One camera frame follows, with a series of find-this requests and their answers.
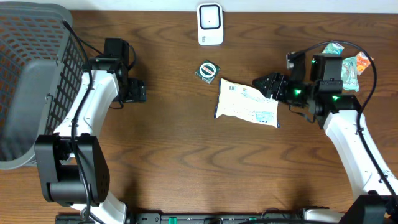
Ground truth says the yellow snack bag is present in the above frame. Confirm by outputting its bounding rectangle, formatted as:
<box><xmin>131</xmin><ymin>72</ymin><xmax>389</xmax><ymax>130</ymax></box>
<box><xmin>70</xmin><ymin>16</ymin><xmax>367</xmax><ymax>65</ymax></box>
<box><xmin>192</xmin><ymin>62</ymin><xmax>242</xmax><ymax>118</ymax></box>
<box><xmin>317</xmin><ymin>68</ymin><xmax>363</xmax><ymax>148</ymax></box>
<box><xmin>214</xmin><ymin>78</ymin><xmax>279</xmax><ymax>128</ymax></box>

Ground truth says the teal snack pouch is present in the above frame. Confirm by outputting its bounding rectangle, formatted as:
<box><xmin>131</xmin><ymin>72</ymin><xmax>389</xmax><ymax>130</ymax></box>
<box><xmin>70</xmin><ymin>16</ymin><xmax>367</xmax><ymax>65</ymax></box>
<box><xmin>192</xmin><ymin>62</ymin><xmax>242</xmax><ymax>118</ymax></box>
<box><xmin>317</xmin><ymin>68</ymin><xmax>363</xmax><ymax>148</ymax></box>
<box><xmin>341</xmin><ymin>57</ymin><xmax>359</xmax><ymax>92</ymax></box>

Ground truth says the green tissue pack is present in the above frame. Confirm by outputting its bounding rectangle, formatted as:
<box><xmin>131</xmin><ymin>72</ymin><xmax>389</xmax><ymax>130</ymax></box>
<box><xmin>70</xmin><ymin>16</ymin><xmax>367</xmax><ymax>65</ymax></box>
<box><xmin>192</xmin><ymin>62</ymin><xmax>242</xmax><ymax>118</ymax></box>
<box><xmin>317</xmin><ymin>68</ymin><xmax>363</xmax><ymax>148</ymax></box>
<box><xmin>322</xmin><ymin>42</ymin><xmax>344</xmax><ymax>55</ymax></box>

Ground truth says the round green label snack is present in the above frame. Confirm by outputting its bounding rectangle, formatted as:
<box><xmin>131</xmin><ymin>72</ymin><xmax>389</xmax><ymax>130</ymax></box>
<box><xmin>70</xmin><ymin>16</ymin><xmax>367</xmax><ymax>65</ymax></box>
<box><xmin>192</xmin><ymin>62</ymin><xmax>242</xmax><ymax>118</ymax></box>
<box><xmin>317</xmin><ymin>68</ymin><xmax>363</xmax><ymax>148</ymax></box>
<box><xmin>195</xmin><ymin>60</ymin><xmax>221</xmax><ymax>84</ymax></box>

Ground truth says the orange tissue pack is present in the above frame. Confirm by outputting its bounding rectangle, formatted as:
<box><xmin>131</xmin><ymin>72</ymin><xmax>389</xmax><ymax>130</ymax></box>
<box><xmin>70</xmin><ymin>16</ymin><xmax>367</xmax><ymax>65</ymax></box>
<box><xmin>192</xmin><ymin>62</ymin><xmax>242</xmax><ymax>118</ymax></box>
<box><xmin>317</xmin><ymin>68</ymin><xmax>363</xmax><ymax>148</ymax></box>
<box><xmin>356</xmin><ymin>51</ymin><xmax>371</xmax><ymax>76</ymax></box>

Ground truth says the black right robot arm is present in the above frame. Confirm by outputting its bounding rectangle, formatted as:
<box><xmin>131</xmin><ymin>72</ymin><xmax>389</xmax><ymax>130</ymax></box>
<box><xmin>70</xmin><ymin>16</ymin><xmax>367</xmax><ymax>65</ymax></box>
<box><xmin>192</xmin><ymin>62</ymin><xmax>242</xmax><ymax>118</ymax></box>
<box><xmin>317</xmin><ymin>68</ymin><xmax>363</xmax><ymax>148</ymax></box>
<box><xmin>252</xmin><ymin>53</ymin><xmax>397</xmax><ymax>223</ymax></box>

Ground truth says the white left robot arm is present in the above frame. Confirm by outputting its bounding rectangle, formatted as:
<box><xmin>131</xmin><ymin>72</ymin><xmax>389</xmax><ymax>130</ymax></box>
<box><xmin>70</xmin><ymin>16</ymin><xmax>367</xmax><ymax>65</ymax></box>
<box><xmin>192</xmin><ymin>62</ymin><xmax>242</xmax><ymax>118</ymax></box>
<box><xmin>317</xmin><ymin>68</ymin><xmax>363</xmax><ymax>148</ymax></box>
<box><xmin>34</xmin><ymin>57</ymin><xmax>143</xmax><ymax>223</ymax></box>

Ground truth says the white barcode scanner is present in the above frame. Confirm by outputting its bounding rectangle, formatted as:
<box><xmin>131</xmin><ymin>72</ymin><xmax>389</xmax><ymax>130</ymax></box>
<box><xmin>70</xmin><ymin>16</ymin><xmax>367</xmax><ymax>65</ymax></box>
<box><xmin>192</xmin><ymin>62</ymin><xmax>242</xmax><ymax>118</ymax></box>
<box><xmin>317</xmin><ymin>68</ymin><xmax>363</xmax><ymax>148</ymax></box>
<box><xmin>197</xmin><ymin>2</ymin><xmax>224</xmax><ymax>46</ymax></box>

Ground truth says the grey plastic mesh basket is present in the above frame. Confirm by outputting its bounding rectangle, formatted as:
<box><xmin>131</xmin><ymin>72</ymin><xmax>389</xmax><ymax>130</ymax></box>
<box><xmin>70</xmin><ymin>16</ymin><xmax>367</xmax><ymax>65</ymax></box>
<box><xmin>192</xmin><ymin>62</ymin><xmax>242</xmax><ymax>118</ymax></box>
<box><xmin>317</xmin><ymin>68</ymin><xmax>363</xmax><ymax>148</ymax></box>
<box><xmin>1</xmin><ymin>1</ymin><xmax>85</xmax><ymax>170</ymax></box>

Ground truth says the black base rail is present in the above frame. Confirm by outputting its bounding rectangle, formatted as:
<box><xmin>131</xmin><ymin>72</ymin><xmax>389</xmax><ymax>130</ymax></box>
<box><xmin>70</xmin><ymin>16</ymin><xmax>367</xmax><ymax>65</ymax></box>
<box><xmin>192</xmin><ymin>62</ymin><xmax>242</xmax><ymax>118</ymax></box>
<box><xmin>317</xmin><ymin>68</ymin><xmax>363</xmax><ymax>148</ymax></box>
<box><xmin>55</xmin><ymin>212</ymin><xmax>368</xmax><ymax>224</ymax></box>

